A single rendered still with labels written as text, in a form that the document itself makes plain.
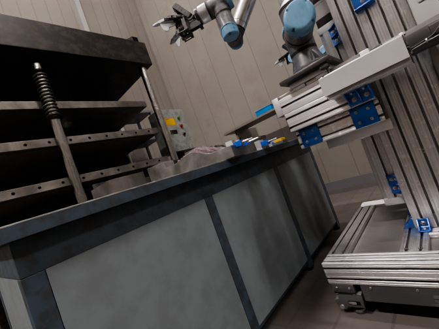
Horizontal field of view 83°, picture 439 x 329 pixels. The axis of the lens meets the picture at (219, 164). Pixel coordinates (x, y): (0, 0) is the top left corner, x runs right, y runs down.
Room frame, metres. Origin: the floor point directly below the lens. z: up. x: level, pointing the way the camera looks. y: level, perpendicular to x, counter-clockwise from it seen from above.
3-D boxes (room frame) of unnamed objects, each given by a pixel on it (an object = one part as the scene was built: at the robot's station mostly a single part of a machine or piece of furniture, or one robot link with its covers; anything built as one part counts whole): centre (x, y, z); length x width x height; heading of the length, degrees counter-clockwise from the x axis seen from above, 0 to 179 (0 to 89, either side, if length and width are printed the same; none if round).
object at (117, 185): (1.06, 0.44, 0.83); 0.20 x 0.15 x 0.07; 49
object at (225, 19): (1.06, -0.24, 1.34); 0.11 x 0.08 x 0.11; 163
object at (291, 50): (1.09, -0.53, 1.20); 0.13 x 0.12 x 0.14; 163
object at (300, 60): (1.09, -0.53, 1.09); 0.15 x 0.15 x 0.10
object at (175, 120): (2.30, 0.31, 0.73); 0.30 x 0.22 x 1.47; 139
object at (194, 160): (1.35, 0.10, 0.85); 0.50 x 0.26 x 0.11; 66
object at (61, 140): (1.46, 0.84, 1.10); 0.05 x 0.05 x 1.30
